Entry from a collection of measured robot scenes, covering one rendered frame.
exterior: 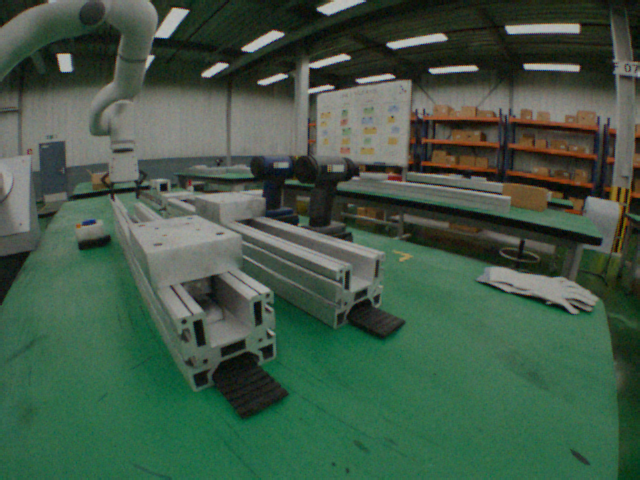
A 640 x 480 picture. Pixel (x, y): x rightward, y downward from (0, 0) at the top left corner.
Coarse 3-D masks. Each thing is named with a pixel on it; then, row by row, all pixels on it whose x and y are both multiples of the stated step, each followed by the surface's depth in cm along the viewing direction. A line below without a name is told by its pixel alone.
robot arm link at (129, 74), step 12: (120, 60) 57; (132, 60) 58; (144, 60) 61; (120, 72) 60; (132, 72) 61; (144, 72) 65; (120, 84) 63; (132, 84) 64; (96, 96) 65; (108, 96) 64; (120, 96) 65; (132, 96) 68; (96, 108) 64; (96, 120) 67; (108, 120) 72; (96, 132) 71
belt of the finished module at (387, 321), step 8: (360, 304) 41; (368, 304) 41; (352, 312) 39; (360, 312) 39; (368, 312) 39; (376, 312) 39; (384, 312) 39; (352, 320) 37; (360, 320) 37; (368, 320) 37; (376, 320) 37; (384, 320) 37; (392, 320) 37; (400, 320) 37; (368, 328) 36; (376, 328) 35; (384, 328) 35; (392, 328) 35; (384, 336) 34
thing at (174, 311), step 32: (128, 224) 54; (128, 256) 51; (160, 288) 27; (224, 288) 31; (256, 288) 29; (160, 320) 30; (192, 320) 23; (224, 320) 30; (256, 320) 29; (192, 352) 23; (224, 352) 27; (256, 352) 29; (192, 384) 24
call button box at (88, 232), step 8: (88, 224) 63; (96, 224) 65; (80, 232) 61; (88, 232) 63; (96, 232) 64; (80, 240) 61; (88, 240) 63; (96, 240) 64; (104, 240) 66; (80, 248) 62; (88, 248) 63
